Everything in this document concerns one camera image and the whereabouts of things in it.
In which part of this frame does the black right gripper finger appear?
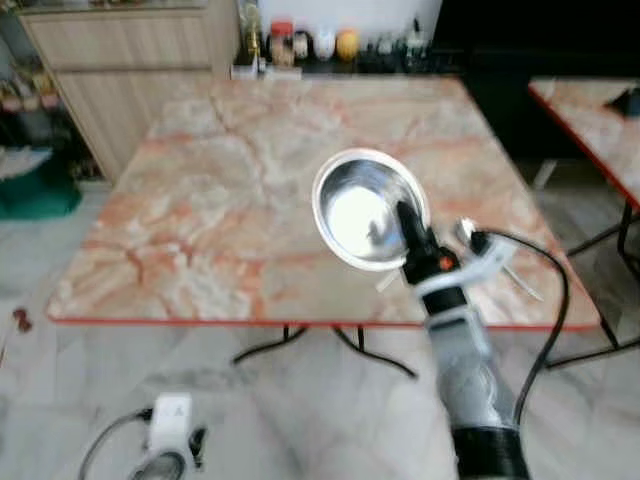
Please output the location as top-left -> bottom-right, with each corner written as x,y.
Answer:
396,200 -> 430,257

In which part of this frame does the shiny steel bowl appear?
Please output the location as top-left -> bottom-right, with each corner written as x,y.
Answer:
311,148 -> 433,272

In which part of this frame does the yellow jar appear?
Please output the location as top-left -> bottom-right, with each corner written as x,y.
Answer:
336,30 -> 360,62

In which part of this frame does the large marble pattern folding table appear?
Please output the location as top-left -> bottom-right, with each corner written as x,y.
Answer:
44,75 -> 603,381

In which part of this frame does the white jar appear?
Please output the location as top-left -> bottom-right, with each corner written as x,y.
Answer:
313,28 -> 337,62

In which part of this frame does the red lid jar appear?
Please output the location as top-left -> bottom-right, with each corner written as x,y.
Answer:
269,20 -> 298,69

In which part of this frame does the dark teal object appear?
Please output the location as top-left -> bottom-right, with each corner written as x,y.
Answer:
604,87 -> 640,118

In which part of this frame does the green plastic basin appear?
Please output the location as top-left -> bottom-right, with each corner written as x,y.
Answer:
0,150 -> 83,222

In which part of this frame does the light wooden cabinet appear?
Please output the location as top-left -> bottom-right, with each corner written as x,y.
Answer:
18,0 -> 243,183

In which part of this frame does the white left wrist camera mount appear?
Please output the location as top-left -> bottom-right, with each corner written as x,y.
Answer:
145,393 -> 194,457

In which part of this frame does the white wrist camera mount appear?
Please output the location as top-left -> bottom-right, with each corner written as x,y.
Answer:
413,218 -> 523,301
145,393 -> 194,457

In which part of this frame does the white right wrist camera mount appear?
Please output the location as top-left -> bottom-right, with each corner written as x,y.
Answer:
413,218 -> 523,301

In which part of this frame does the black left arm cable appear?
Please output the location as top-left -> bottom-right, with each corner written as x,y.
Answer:
78,407 -> 153,480

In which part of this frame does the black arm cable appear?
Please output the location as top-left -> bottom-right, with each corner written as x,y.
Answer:
478,229 -> 572,426
78,407 -> 153,480

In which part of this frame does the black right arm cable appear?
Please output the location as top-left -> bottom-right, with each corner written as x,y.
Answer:
478,229 -> 572,426

